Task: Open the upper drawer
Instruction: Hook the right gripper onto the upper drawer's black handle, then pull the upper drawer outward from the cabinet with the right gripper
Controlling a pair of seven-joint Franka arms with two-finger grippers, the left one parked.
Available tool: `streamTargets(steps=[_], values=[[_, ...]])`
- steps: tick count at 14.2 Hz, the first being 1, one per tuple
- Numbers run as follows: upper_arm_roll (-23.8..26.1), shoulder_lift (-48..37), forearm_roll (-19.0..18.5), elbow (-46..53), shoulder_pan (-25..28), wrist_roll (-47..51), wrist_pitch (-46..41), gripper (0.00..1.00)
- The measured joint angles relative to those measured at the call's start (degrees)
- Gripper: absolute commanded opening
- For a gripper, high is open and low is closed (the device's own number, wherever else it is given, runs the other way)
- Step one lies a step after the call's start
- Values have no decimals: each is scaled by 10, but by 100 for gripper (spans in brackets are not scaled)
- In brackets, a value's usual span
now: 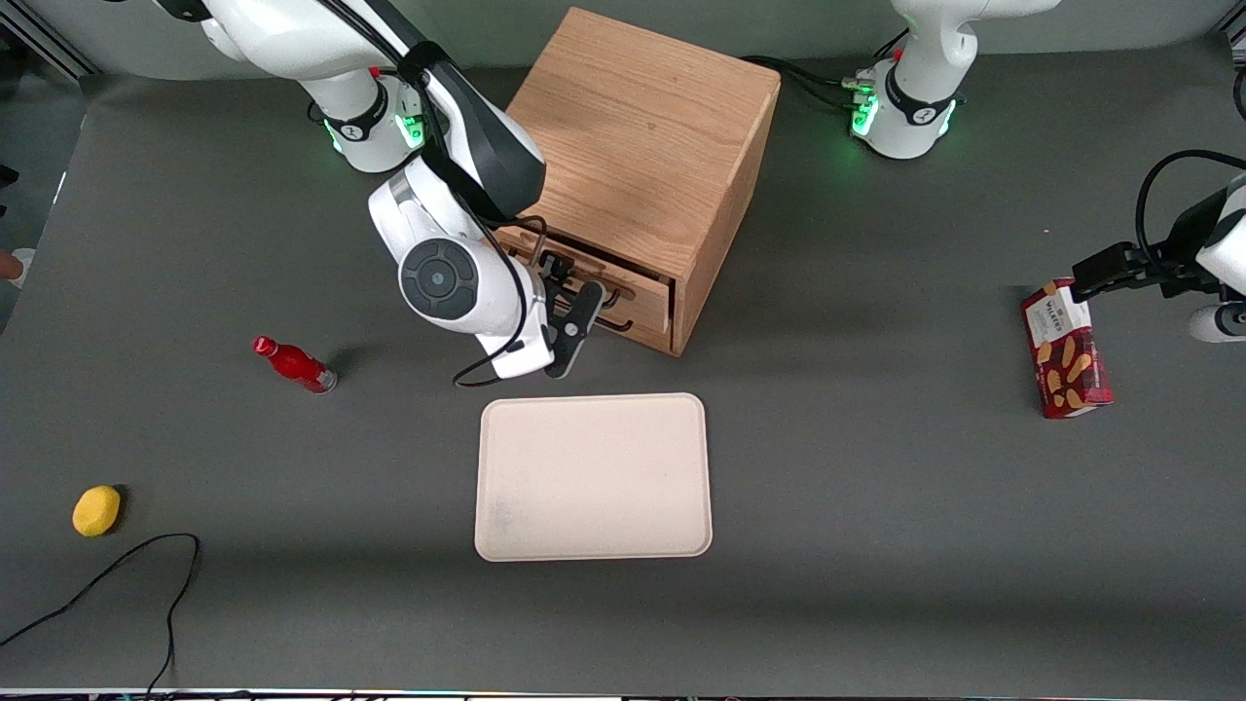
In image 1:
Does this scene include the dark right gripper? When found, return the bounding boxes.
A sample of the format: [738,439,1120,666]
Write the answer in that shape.
[538,251,607,380]

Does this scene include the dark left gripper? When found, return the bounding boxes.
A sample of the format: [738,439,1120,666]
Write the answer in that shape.
[1071,189,1233,306]

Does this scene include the oak wooden drawer cabinet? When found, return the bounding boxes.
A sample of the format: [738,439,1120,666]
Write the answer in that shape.
[492,7,783,358]

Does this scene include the red shortbread cookie box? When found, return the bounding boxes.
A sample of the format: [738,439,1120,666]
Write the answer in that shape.
[1020,277,1115,421]

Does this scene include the cream plastic tray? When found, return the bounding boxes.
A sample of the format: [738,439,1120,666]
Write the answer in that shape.
[474,392,714,563]

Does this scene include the red plastic bottle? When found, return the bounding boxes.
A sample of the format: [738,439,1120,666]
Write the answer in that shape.
[252,335,339,395]

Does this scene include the yellow lemon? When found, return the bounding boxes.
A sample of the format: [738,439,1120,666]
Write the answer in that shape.
[72,485,123,538]

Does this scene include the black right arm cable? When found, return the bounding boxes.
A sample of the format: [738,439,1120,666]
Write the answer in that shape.
[316,0,531,387]

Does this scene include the black left gripper cable loop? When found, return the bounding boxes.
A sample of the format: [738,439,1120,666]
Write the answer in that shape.
[1134,149,1246,276]

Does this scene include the black left arm base cables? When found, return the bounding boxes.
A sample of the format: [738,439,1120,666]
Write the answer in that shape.
[742,29,912,114]

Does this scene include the thin black table cable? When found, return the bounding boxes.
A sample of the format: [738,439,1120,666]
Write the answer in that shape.
[0,533,202,698]

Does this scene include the aluminium frame rail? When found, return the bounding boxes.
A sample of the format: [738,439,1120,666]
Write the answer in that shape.
[0,15,100,81]

